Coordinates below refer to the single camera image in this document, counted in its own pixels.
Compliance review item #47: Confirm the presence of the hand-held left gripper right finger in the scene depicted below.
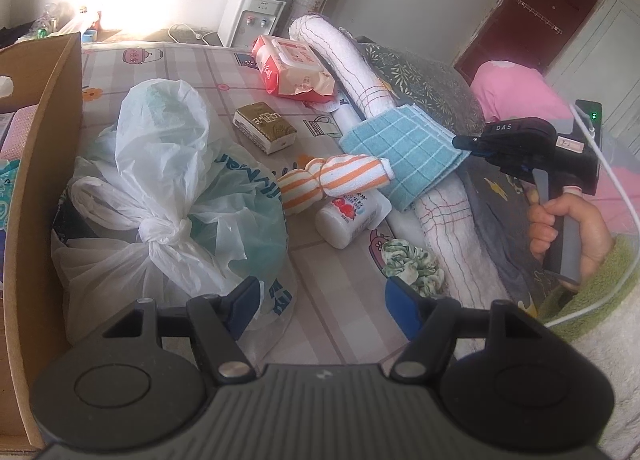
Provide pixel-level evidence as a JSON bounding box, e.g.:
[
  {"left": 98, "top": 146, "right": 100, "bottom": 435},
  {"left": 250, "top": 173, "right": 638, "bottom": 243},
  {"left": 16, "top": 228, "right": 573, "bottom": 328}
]
[{"left": 385, "top": 276, "right": 540, "bottom": 384}]

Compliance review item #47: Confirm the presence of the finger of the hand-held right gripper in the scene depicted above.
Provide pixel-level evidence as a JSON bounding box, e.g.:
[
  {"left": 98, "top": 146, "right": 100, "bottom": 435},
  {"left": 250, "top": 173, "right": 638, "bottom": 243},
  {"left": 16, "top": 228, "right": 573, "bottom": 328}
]
[{"left": 452, "top": 134, "right": 490, "bottom": 157}]

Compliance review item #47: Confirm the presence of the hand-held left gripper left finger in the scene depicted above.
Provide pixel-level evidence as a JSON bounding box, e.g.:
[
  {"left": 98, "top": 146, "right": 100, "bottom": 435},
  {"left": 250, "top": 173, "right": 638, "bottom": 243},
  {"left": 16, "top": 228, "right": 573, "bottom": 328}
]
[{"left": 101, "top": 276, "right": 266, "bottom": 386}]

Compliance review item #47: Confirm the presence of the teal checked cloth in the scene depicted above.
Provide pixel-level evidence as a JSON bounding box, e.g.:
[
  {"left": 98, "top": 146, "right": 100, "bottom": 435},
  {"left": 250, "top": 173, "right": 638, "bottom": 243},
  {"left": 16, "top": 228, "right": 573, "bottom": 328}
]
[{"left": 340, "top": 104, "right": 473, "bottom": 213}]

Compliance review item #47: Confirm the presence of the white plastic bag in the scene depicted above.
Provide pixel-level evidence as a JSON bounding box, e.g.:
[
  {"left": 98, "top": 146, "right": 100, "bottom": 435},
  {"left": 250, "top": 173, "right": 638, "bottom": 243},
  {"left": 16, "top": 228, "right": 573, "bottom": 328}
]
[{"left": 50, "top": 80, "right": 299, "bottom": 347}]

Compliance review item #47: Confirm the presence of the brown cardboard box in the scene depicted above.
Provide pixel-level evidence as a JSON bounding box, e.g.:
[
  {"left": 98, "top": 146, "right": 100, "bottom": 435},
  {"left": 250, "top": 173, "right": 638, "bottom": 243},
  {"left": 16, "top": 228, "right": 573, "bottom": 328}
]
[{"left": 0, "top": 32, "right": 83, "bottom": 448}]

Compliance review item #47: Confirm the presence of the pink cloth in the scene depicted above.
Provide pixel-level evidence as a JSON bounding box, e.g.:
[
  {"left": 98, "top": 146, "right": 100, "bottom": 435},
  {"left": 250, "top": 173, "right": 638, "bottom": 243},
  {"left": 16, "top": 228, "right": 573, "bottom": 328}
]
[{"left": 0, "top": 107, "right": 39, "bottom": 161}]

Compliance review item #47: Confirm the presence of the person's right forearm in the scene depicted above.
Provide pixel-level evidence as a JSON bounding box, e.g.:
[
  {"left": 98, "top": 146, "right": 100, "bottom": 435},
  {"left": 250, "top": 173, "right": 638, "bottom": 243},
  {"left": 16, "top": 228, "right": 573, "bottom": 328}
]
[{"left": 537, "top": 235, "right": 640, "bottom": 460}]

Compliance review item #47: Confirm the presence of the person's right hand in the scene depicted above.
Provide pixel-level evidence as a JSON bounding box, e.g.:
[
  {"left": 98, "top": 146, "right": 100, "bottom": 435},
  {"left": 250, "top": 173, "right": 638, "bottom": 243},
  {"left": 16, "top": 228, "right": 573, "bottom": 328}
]
[{"left": 527, "top": 187, "right": 614, "bottom": 281}]

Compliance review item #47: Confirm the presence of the pink pillow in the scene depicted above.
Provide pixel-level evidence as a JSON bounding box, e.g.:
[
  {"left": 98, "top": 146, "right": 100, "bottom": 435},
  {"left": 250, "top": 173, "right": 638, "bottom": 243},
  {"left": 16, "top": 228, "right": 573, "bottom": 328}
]
[{"left": 470, "top": 61, "right": 581, "bottom": 125}]

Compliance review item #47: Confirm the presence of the green scrunchie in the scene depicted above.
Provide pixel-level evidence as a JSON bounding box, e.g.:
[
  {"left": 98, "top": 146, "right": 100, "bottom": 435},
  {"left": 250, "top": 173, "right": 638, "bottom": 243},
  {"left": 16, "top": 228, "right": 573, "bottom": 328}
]
[{"left": 381, "top": 238, "right": 446, "bottom": 297}]

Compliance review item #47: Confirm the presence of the leaf patterned pillow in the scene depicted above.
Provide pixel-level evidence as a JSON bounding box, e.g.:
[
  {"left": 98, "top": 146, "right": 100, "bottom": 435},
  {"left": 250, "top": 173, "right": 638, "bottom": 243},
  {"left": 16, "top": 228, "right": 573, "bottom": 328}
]
[{"left": 357, "top": 37, "right": 486, "bottom": 141}]

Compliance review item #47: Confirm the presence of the grey star printed blanket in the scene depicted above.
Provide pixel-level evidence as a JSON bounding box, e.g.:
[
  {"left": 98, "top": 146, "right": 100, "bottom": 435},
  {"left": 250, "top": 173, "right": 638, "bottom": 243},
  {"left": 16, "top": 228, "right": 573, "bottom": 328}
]
[{"left": 460, "top": 160, "right": 571, "bottom": 311}]

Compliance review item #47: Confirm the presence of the white bottle red label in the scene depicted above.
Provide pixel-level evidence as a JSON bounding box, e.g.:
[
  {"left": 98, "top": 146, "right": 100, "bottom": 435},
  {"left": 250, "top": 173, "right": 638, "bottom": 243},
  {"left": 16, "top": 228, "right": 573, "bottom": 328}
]
[{"left": 315, "top": 190, "right": 391, "bottom": 249}]

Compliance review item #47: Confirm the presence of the white door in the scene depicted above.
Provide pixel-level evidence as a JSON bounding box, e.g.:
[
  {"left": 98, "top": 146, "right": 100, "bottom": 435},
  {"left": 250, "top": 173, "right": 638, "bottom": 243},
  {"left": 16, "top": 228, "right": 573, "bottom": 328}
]
[{"left": 545, "top": 0, "right": 640, "bottom": 151}]

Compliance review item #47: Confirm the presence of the orange striped white towel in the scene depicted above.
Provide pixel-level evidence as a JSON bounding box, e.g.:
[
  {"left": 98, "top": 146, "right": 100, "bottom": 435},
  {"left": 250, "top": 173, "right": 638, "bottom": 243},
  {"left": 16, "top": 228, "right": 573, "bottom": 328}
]
[{"left": 277, "top": 152, "right": 394, "bottom": 217}]

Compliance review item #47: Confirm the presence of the dark red door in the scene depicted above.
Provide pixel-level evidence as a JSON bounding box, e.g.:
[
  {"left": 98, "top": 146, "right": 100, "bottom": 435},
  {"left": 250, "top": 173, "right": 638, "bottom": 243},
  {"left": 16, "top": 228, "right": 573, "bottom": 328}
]
[{"left": 452, "top": 0, "right": 601, "bottom": 85}]

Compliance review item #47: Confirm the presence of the white quilted blanket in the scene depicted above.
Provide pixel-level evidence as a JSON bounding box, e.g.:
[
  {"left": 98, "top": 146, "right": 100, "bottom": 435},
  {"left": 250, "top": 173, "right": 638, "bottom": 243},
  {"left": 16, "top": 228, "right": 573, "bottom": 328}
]
[{"left": 289, "top": 14, "right": 506, "bottom": 309}]

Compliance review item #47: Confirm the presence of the brown white tissue pack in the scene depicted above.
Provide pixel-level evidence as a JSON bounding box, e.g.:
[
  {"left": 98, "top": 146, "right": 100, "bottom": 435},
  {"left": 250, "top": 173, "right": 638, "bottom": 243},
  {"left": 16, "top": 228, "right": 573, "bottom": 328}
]
[{"left": 232, "top": 102, "right": 299, "bottom": 155}]

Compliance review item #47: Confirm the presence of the red wet wipes pack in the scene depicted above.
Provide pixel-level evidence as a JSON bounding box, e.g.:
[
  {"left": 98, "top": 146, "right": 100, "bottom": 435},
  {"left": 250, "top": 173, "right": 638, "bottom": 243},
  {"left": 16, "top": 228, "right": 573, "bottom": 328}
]
[{"left": 250, "top": 34, "right": 337, "bottom": 103}]

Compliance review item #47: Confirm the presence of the plaid printed bed mattress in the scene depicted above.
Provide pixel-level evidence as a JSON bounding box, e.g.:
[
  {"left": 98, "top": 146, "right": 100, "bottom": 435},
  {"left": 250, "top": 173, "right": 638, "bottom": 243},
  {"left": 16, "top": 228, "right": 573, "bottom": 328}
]
[{"left": 65, "top": 40, "right": 436, "bottom": 372}]

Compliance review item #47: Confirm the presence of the teal printed tissue pack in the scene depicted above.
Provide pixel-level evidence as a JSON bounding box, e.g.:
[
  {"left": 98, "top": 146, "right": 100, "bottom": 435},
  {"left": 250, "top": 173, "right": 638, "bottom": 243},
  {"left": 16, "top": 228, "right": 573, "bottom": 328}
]
[{"left": 0, "top": 157, "right": 24, "bottom": 291}]

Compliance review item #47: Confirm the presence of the white water dispenser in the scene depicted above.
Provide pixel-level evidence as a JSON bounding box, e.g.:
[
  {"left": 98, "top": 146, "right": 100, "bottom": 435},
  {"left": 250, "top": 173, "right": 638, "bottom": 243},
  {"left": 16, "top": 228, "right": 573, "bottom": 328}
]
[{"left": 217, "top": 0, "right": 287, "bottom": 49}]

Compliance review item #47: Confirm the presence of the black cloth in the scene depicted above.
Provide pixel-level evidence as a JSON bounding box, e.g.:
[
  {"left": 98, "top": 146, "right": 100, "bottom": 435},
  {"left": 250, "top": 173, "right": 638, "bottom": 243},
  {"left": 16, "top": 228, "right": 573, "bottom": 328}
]
[{"left": 0, "top": 24, "right": 31, "bottom": 45}]

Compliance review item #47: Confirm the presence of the white charging cable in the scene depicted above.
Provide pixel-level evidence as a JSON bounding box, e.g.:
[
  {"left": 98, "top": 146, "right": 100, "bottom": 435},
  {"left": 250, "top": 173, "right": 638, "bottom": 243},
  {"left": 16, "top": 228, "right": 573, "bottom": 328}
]
[{"left": 547, "top": 104, "right": 640, "bottom": 328}]

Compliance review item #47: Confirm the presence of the white power cable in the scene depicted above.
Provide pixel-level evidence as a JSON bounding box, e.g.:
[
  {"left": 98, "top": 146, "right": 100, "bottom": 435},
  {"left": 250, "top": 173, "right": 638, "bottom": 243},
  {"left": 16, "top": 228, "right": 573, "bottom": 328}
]
[{"left": 167, "top": 24, "right": 221, "bottom": 46}]

